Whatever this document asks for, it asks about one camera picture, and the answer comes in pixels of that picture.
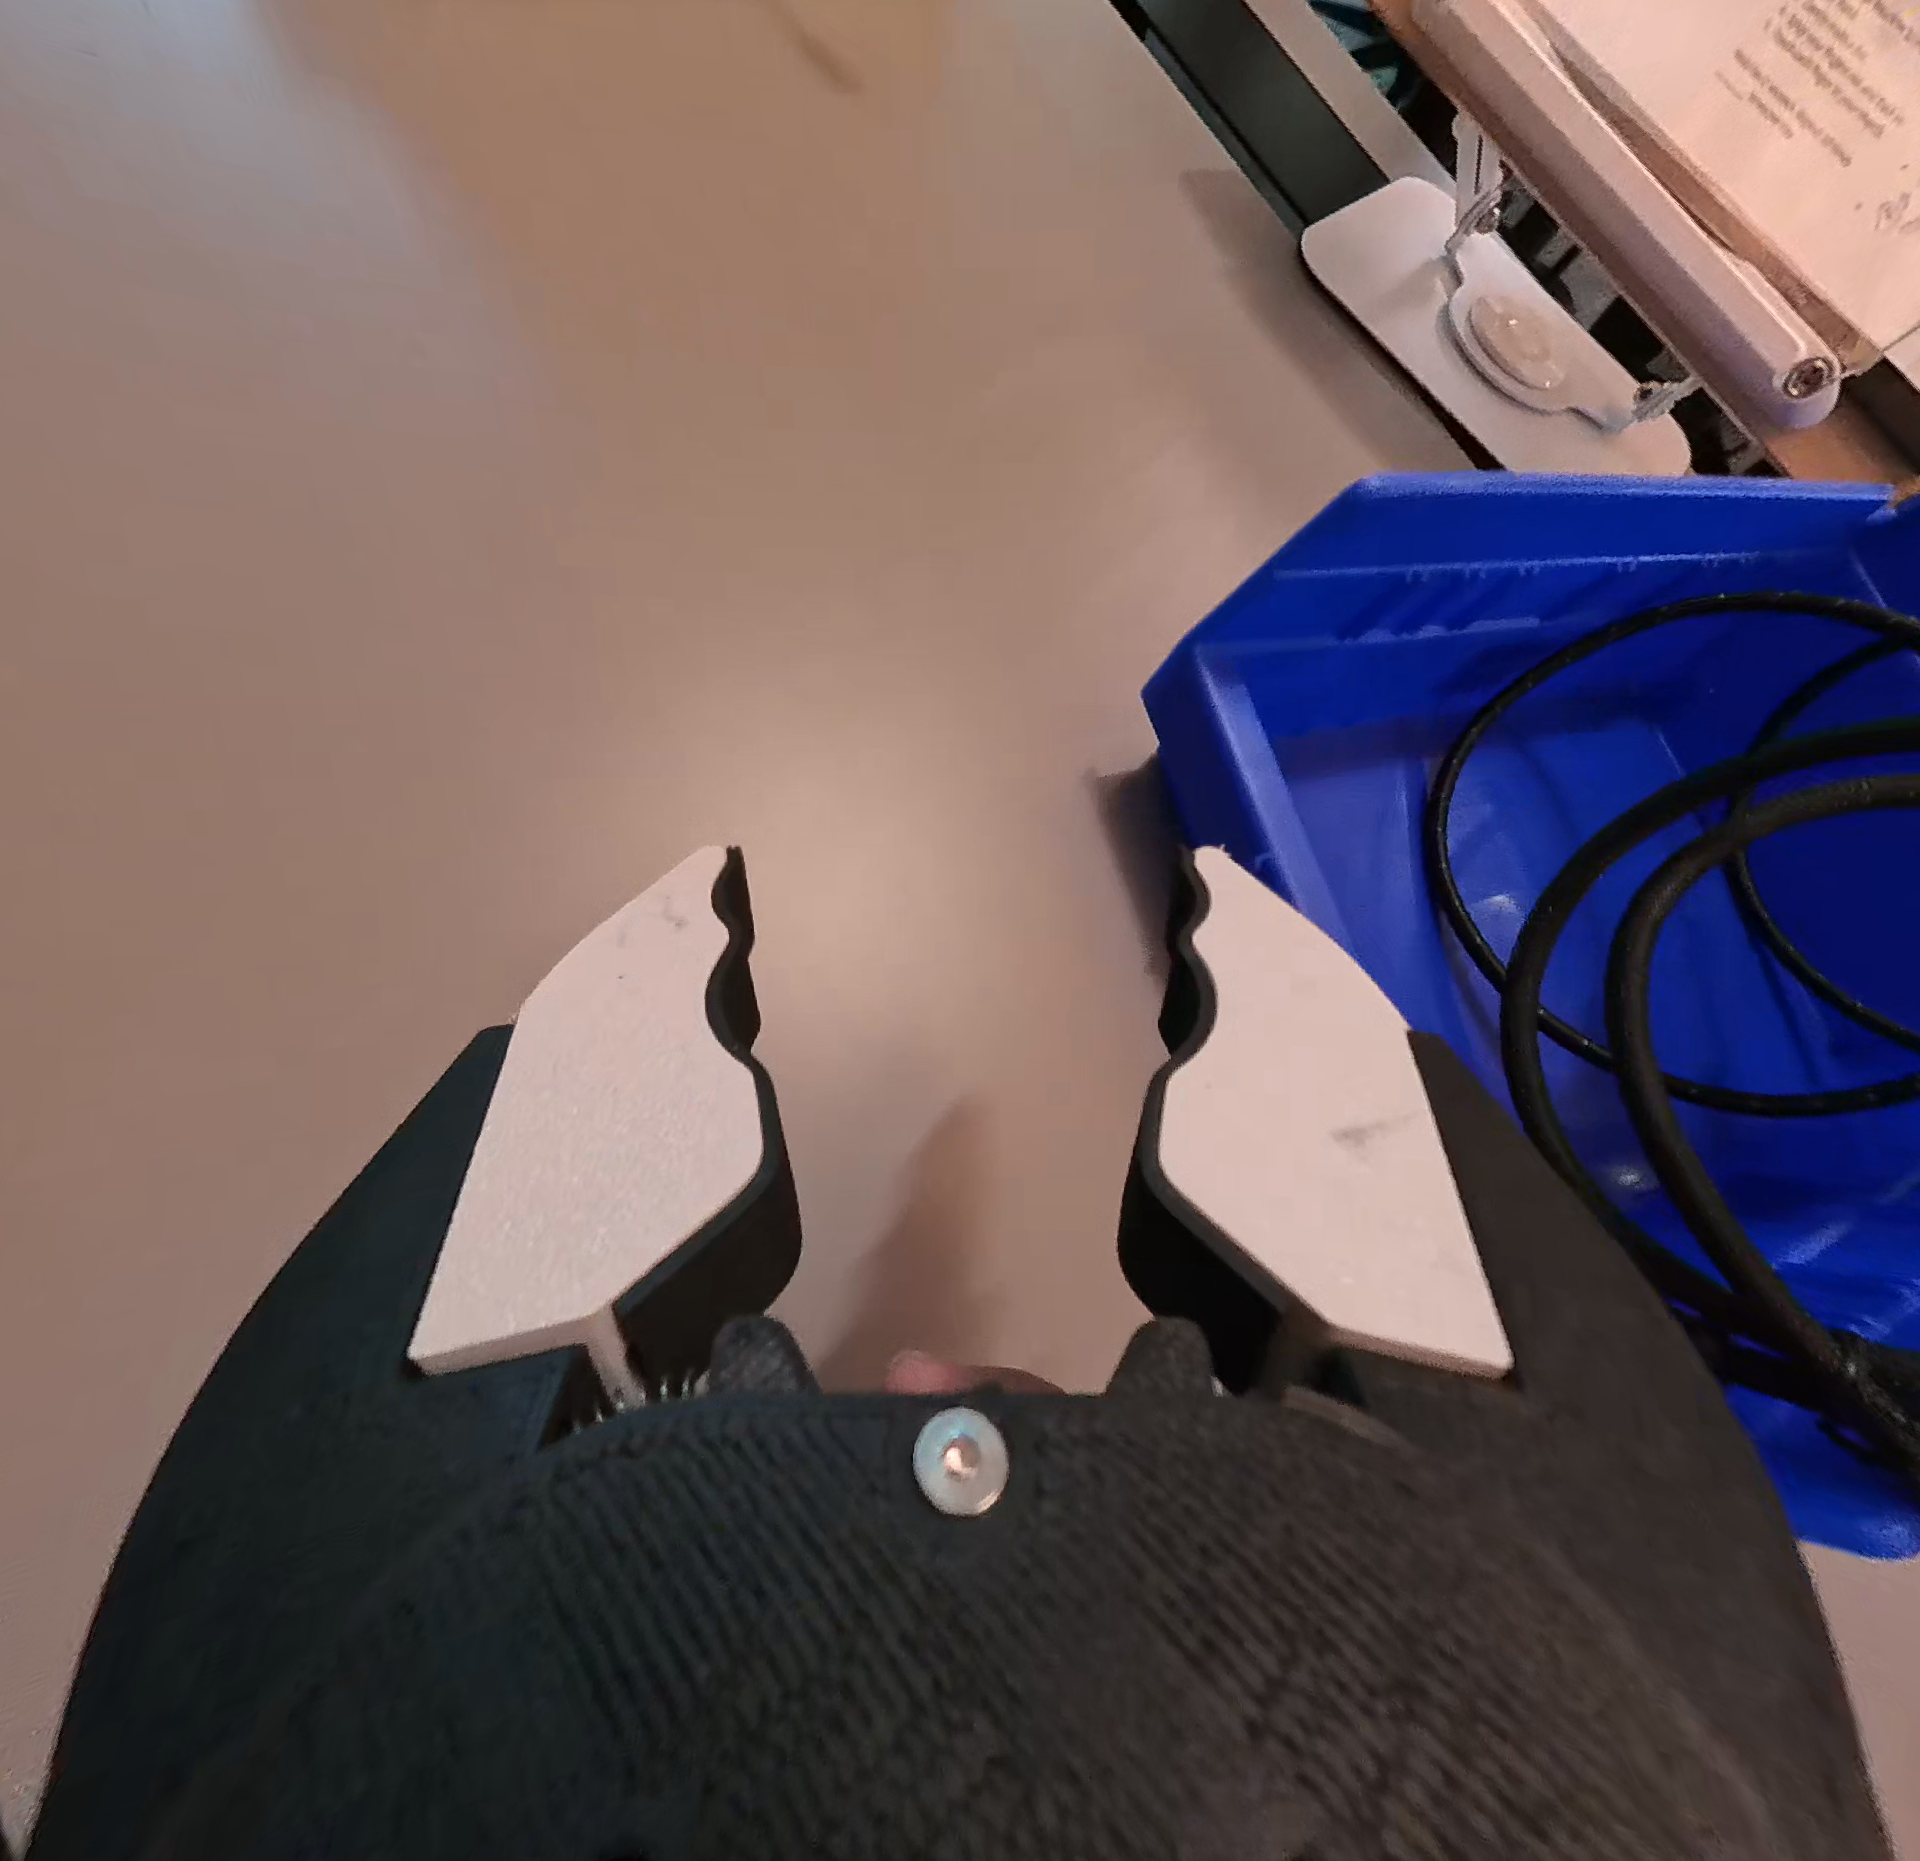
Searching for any printed paper sheet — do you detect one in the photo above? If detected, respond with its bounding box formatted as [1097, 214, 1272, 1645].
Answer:
[1501, 0, 1920, 378]

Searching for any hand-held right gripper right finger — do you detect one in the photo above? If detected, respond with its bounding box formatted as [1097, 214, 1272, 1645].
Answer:
[1113, 844, 1516, 1394]

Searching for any blue plastic bin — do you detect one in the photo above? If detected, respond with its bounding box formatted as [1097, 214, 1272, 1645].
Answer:
[1141, 470, 1920, 1559]

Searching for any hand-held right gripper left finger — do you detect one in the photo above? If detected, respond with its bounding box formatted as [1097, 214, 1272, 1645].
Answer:
[407, 844, 806, 1410]

